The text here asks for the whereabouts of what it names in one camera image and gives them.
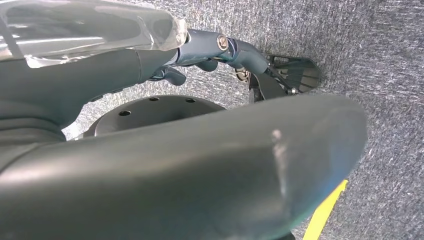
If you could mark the yellow floor tape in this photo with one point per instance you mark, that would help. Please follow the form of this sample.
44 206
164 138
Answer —
323 215

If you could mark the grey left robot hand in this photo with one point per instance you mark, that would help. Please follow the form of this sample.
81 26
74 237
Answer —
82 76

